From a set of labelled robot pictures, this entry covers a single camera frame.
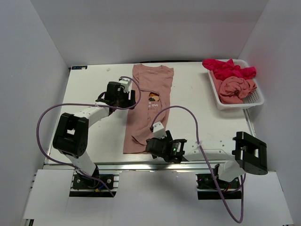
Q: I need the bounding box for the dusty pink t shirt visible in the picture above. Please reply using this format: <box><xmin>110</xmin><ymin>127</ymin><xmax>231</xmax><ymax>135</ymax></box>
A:
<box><xmin>123</xmin><ymin>64</ymin><xmax>174</xmax><ymax>154</ymax></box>

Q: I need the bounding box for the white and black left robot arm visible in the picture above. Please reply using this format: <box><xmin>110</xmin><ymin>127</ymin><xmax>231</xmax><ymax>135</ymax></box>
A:
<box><xmin>53</xmin><ymin>77</ymin><xmax>136</xmax><ymax>188</ymax></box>

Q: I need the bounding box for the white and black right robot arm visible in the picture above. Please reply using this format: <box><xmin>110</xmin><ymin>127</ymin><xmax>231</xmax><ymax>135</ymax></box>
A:
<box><xmin>145</xmin><ymin>131</ymin><xmax>268</xmax><ymax>188</ymax></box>

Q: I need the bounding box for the black xdof label sticker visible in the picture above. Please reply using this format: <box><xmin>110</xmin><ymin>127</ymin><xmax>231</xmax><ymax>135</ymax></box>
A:
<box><xmin>71</xmin><ymin>65</ymin><xmax>87</xmax><ymax>70</ymax></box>

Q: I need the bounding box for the coral pink t shirt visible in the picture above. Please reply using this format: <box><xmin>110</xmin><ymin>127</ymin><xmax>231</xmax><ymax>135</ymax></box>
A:
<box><xmin>216</xmin><ymin>76</ymin><xmax>257</xmax><ymax>104</ymax></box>

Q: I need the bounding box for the magenta t shirt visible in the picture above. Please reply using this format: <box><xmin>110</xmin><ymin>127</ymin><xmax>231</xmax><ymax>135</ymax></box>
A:
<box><xmin>202</xmin><ymin>59</ymin><xmax>257</xmax><ymax>81</ymax></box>

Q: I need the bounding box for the white perforated plastic basket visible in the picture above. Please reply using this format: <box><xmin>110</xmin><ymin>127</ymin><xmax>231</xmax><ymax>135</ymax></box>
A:
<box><xmin>207</xmin><ymin>59</ymin><xmax>264</xmax><ymax>110</ymax></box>

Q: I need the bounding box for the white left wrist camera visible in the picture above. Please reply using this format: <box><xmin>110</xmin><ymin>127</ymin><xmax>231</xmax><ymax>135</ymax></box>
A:
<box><xmin>119</xmin><ymin>77</ymin><xmax>132</xmax><ymax>93</ymax></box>

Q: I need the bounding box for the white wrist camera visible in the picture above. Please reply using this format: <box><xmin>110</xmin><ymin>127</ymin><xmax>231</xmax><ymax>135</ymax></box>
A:
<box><xmin>119</xmin><ymin>77</ymin><xmax>132</xmax><ymax>93</ymax></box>
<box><xmin>150</xmin><ymin>121</ymin><xmax>166</xmax><ymax>139</ymax></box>

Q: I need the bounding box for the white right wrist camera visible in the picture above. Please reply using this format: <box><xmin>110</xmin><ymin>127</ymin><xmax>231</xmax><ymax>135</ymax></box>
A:
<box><xmin>150</xmin><ymin>121</ymin><xmax>166</xmax><ymax>139</ymax></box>

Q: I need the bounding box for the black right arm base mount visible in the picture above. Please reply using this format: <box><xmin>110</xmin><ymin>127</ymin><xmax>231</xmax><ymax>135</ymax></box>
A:
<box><xmin>196</xmin><ymin>174</ymin><xmax>242</xmax><ymax>200</ymax></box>

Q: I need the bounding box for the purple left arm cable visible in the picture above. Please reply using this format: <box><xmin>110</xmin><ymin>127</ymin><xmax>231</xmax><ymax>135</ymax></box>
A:
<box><xmin>36</xmin><ymin>76</ymin><xmax>142</xmax><ymax>197</ymax></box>

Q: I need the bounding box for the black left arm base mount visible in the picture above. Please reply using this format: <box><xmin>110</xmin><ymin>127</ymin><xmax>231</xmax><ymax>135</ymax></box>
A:
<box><xmin>69</xmin><ymin>173</ymin><xmax>119</xmax><ymax>198</ymax></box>

